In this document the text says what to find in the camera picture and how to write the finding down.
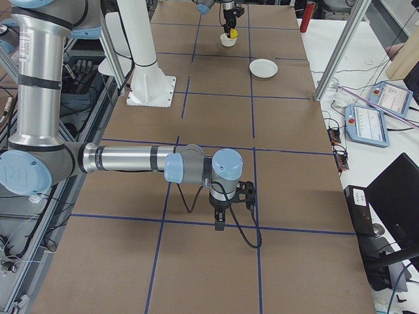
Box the black box device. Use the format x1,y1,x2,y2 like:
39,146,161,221
344,185,374,237

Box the aluminium frame post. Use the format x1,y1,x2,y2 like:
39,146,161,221
314,0,372,101

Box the black laptop computer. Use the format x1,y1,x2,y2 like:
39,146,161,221
365,152,418,248

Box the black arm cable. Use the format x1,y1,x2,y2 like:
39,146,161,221
175,181,263,249

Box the white round plate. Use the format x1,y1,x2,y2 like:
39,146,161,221
249,59,278,79

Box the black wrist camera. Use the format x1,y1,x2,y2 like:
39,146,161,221
234,181,257,213
234,7,245,18

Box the red cylinder can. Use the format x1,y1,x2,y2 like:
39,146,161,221
300,1,316,33

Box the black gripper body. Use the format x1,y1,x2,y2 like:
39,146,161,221
223,10,236,28
209,196,232,218

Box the wooden board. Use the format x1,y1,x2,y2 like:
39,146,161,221
386,26,418,80

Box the far blue teach pendant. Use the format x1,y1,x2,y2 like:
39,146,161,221
369,82,413,118

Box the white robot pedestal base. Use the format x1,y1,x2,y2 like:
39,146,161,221
117,0,176,108

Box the blue teach pendant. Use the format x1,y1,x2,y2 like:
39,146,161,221
369,82,413,118
344,104,390,147

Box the near blue teach pendant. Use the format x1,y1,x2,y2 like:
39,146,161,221
344,104,390,147

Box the yellow lemon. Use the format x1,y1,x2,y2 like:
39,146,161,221
229,28,238,39

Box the small white bowl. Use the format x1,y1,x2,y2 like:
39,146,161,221
220,33,238,47

